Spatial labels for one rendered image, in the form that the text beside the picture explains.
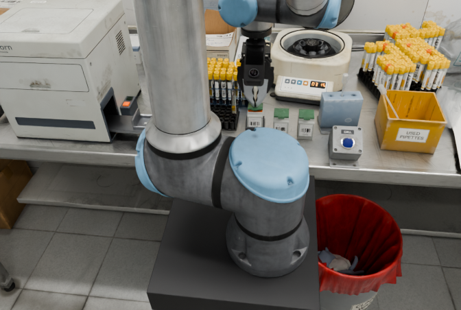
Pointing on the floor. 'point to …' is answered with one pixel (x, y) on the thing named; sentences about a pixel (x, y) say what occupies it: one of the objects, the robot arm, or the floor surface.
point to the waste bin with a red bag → (382, 254)
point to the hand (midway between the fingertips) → (255, 103)
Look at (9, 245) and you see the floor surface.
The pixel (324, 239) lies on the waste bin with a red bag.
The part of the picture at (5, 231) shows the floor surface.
